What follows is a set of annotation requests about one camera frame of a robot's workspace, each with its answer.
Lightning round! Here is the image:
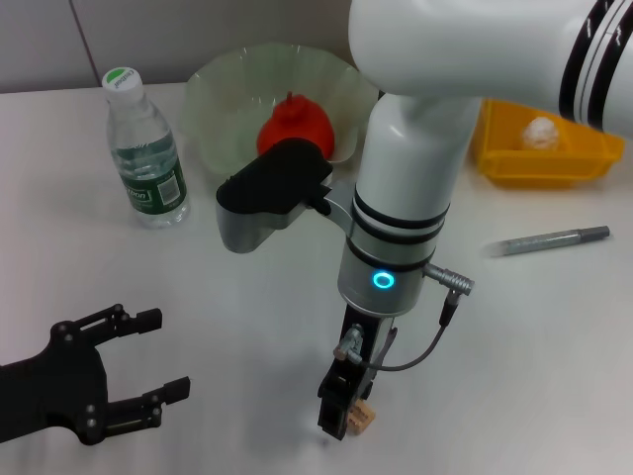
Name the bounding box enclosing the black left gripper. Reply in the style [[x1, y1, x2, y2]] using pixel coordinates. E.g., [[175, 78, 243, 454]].
[[0, 304, 192, 445]]

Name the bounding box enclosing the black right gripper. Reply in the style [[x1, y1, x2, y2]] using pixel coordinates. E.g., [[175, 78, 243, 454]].
[[316, 304, 400, 441]]

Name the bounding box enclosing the tan eraser block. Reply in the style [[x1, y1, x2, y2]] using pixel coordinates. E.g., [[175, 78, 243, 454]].
[[347, 398, 376, 436]]

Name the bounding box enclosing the clear water bottle green label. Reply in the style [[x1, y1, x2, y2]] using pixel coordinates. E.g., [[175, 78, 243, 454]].
[[101, 65, 192, 230]]

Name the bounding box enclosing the grey marker pen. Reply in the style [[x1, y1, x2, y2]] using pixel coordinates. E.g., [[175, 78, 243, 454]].
[[483, 225, 612, 259]]

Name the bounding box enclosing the orange fruit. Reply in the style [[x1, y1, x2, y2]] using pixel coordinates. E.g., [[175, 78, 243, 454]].
[[255, 90, 336, 164]]

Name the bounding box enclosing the white paper ball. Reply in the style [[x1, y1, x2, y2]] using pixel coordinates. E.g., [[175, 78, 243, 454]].
[[522, 116, 564, 150]]

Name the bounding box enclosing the green glass fruit bowl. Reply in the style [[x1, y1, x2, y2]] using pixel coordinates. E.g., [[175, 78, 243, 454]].
[[183, 42, 381, 182]]

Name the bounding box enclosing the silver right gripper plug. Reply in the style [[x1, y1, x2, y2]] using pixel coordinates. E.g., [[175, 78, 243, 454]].
[[331, 324, 366, 361]]

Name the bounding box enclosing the yellow plastic bin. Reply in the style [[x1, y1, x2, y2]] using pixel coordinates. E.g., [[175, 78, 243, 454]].
[[468, 97, 626, 189]]

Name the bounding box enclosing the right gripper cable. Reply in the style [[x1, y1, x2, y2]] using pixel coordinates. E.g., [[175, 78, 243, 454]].
[[358, 289, 462, 372]]

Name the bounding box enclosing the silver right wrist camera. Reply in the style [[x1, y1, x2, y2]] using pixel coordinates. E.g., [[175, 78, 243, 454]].
[[215, 138, 358, 254]]

